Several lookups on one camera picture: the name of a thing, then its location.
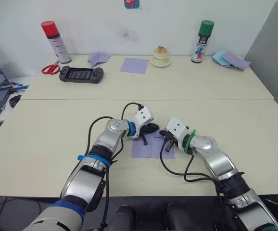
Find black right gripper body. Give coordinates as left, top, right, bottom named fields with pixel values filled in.
left=164, top=131, right=178, bottom=145

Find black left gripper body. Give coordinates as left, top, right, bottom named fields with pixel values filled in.
left=138, top=123, right=153, bottom=136

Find folded purple paper airplane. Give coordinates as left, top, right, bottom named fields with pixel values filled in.
left=88, top=51, right=112, bottom=68

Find light blue paper sheet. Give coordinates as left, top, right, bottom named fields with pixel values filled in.
left=212, top=50, right=239, bottom=70

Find dark rounded shape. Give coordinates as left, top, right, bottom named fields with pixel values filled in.
left=165, top=201, right=195, bottom=231
left=109, top=205, right=137, bottom=231

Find black handheld game controller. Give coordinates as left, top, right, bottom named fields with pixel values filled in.
left=58, top=65, right=104, bottom=84

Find green capped spray can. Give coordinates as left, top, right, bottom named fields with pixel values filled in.
left=191, top=20, right=215, bottom=64

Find red capped spray can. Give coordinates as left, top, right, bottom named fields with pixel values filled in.
left=40, top=20, right=72, bottom=64

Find blue plastic clip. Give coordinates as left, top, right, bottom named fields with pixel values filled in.
left=11, top=81, right=29, bottom=91

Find black computer mouse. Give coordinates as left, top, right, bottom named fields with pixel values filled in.
left=9, top=94, right=22, bottom=108

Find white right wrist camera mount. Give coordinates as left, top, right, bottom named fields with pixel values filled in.
left=165, top=117, right=190, bottom=150

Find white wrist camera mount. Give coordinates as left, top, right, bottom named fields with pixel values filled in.
left=165, top=117, right=190, bottom=150
left=132, top=107, right=155, bottom=139

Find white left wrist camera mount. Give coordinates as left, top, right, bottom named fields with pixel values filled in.
left=132, top=107, right=155, bottom=139

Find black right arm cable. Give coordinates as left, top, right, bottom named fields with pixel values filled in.
left=159, top=141, right=226, bottom=200

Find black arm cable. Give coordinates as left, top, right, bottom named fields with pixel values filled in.
left=159, top=141, right=226, bottom=200
left=86, top=103, right=145, bottom=231

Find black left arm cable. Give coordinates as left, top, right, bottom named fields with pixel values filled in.
left=86, top=103, right=145, bottom=231

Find red handled scissors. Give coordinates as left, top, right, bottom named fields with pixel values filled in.
left=41, top=60, right=62, bottom=75

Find blue and red wall sticker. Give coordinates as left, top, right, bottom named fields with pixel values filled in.
left=124, top=0, right=141, bottom=10

